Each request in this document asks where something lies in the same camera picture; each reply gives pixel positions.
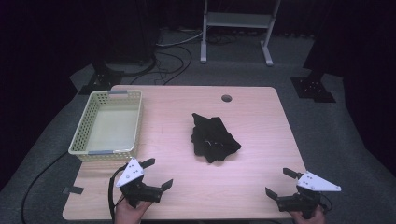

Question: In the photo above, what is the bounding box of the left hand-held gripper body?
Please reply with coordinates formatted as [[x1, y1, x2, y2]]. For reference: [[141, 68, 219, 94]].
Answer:
[[115, 158, 163, 209]]

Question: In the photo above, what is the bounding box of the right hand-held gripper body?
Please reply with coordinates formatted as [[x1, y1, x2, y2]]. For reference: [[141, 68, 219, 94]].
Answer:
[[276, 171, 342, 219]]

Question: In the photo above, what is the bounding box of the black flower print t-shirt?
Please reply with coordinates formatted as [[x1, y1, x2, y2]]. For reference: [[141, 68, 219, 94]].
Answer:
[[190, 112, 243, 164]]

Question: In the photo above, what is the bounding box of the person's right hand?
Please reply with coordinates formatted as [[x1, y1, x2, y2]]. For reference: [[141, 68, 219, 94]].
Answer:
[[289, 206, 326, 224]]

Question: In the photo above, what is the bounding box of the person's left hand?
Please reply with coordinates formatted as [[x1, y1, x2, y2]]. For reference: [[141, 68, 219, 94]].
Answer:
[[114, 196, 153, 224]]

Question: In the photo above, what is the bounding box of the cream perforated plastic basket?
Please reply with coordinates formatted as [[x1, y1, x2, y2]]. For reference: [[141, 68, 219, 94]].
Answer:
[[67, 89, 144, 162]]

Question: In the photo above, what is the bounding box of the black tape strip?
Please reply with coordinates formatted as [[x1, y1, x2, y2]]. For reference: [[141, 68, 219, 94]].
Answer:
[[62, 185, 85, 196]]

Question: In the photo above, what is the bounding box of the black square stand base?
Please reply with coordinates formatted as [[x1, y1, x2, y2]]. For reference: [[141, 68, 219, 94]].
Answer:
[[78, 62, 125, 96], [290, 68, 337, 104]]

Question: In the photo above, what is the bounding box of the dark round stand base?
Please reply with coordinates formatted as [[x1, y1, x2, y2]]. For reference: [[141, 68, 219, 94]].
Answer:
[[104, 54, 158, 77]]

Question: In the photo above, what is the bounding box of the white metal stand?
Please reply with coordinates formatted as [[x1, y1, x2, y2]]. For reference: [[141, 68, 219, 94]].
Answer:
[[200, 0, 281, 67]]

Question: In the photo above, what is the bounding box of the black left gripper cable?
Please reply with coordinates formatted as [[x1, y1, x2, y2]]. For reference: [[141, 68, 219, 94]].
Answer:
[[107, 165, 129, 220]]

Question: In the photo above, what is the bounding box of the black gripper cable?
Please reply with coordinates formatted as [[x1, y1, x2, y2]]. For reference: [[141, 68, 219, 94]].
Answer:
[[319, 193, 333, 215], [107, 165, 129, 220]]

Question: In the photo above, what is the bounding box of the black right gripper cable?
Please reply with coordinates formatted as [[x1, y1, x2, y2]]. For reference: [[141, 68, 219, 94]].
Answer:
[[319, 193, 333, 215]]

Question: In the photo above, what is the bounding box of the long black floor cable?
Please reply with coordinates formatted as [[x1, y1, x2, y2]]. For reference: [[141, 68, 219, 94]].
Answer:
[[20, 151, 69, 224]]

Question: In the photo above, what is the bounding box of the looped black floor cable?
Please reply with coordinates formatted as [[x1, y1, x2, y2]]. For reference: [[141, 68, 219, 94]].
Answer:
[[130, 45, 193, 86]]

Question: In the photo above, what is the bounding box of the white floor cable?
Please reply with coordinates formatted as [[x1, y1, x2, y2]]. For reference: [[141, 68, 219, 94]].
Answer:
[[155, 30, 205, 49]]

